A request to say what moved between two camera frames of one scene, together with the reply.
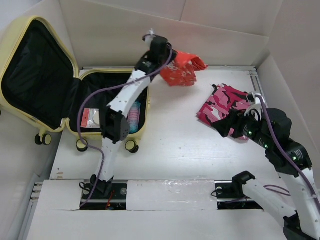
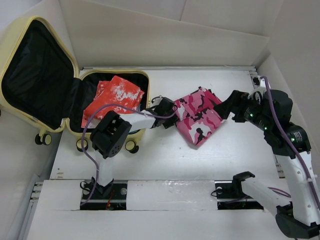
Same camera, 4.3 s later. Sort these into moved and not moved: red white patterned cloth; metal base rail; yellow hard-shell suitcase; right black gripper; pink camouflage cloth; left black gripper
Moved: right black gripper; pink camouflage cloth; red white patterned cloth; left black gripper
Not moved: metal base rail; yellow hard-shell suitcase
